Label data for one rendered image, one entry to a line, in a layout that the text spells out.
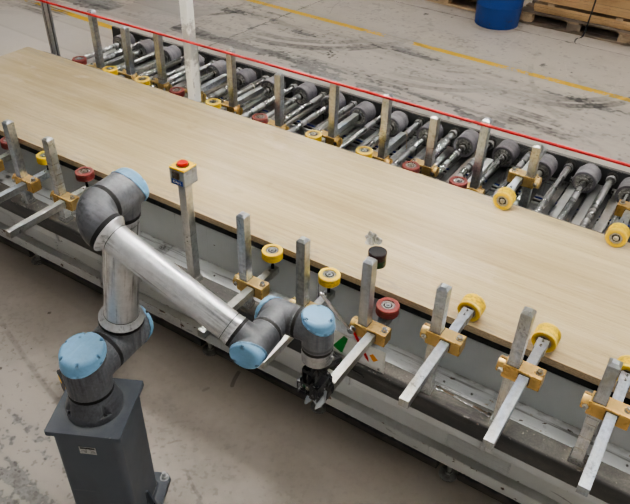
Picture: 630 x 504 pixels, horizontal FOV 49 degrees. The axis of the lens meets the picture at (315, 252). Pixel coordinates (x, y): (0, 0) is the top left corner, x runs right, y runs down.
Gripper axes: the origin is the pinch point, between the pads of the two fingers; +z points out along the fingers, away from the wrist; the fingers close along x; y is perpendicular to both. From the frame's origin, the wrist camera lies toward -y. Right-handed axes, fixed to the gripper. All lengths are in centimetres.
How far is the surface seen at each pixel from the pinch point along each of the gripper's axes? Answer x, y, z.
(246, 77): -166, -180, -1
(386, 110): -55, -141, -26
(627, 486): 86, -33, 13
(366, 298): -3.2, -32.3, -16.4
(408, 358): 7, -51, 21
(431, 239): -4, -86, -7
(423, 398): 21.9, -30.2, 13.3
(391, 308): 1.8, -41.7, -7.8
